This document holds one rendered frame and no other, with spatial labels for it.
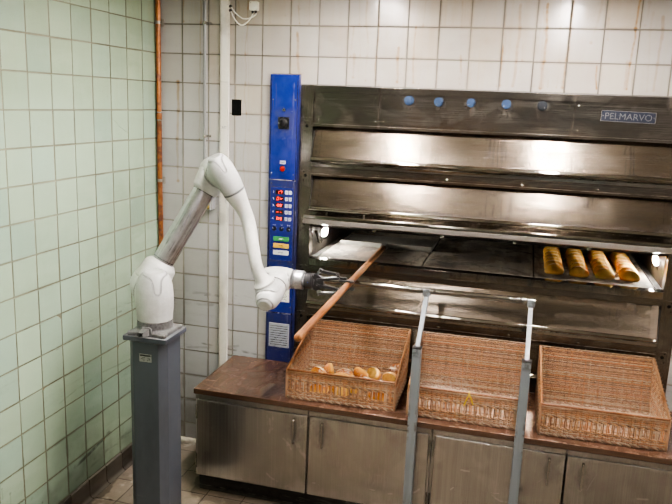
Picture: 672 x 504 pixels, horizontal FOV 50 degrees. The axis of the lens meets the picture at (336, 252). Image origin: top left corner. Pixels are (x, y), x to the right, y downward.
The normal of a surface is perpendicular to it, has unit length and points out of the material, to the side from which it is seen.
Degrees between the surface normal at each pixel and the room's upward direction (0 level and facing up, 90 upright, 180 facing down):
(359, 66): 90
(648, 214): 70
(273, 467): 90
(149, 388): 90
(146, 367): 90
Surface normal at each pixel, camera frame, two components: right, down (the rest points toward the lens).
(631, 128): -0.26, 0.19
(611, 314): -0.23, -0.15
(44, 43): 0.97, 0.09
